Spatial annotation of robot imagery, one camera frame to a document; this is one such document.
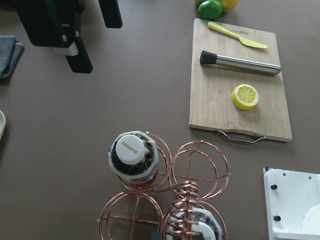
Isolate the white serving tray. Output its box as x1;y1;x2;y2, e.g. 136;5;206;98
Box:
0;111;7;140

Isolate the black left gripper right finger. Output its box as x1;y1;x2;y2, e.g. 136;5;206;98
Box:
98;0;123;28

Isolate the tea bottle back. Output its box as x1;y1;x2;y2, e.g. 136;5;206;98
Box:
166;207;223;240

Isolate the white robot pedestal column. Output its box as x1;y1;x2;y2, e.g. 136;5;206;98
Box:
263;167;320;240

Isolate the tea bottle front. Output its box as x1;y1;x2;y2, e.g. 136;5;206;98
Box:
107;130;159;186

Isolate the yellow plastic knife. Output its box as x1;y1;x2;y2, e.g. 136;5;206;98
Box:
207;22;268;49

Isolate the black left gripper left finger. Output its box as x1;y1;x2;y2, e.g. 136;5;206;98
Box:
65;37;93;74

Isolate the green lime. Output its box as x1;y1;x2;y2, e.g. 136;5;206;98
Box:
198;0;223;21

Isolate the bamboo cutting board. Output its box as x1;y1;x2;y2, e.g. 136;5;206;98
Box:
189;18;293;142

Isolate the dark grey folded cloth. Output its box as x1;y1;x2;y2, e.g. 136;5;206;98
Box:
0;35;25;80

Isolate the tea bottle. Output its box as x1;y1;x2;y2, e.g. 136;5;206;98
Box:
166;207;223;240
107;130;159;186

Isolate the whole yellow lemon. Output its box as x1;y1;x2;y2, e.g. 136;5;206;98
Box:
218;0;239;13

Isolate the yellow lemon half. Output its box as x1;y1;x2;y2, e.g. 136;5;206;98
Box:
231;84;259;111

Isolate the copper wire bottle basket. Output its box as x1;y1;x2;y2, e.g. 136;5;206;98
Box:
97;131;230;240

